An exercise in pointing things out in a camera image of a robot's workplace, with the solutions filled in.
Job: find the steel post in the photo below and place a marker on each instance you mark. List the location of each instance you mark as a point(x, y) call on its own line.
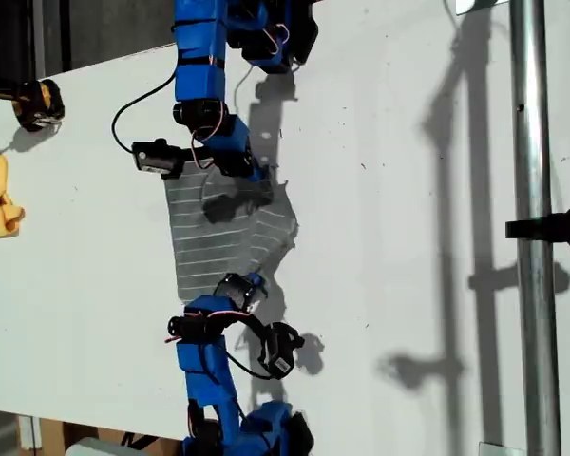
point(532, 142)

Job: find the white container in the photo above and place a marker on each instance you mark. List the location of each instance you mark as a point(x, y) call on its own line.
point(90, 449)

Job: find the white table leg bracket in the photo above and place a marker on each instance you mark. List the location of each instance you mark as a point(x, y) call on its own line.
point(28, 432)

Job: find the brown cardboard box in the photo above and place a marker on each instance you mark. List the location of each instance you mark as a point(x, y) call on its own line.
point(52, 437)

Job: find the grey striped towel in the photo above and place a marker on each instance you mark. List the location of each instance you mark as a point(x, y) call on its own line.
point(195, 237)

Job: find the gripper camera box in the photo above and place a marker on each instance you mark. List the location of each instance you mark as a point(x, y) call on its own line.
point(154, 159)
point(280, 351)

